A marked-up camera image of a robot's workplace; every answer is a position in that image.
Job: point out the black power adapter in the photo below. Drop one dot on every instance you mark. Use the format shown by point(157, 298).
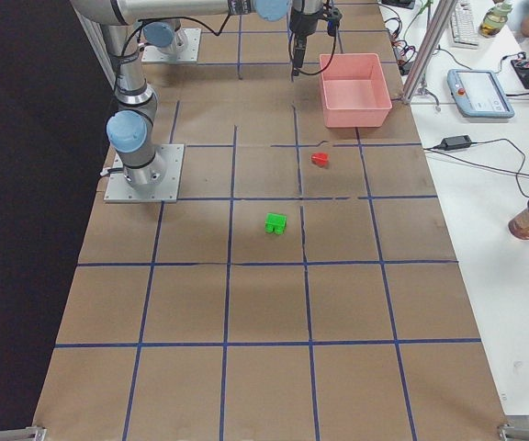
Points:
point(456, 143)

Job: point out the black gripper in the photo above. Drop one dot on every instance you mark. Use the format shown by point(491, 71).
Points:
point(301, 24)

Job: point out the red toy block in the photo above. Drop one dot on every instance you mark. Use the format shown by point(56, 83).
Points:
point(320, 159)

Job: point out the blue teach pendant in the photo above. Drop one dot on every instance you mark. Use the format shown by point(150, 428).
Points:
point(478, 94)

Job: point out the green toy block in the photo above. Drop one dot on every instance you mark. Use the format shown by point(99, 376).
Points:
point(275, 223)

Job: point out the pink plastic box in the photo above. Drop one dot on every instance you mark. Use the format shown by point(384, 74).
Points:
point(354, 91)

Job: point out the green drink bottle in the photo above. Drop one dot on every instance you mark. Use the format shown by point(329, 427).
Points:
point(495, 18)

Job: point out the white keyboard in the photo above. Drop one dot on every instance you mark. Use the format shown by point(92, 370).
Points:
point(463, 33)

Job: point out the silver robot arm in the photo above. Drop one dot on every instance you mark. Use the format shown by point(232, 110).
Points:
point(130, 129)

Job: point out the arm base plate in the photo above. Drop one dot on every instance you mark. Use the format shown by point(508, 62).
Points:
point(186, 46)
point(158, 181)

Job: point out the aluminium frame post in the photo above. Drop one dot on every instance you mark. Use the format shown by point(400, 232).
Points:
point(434, 32)

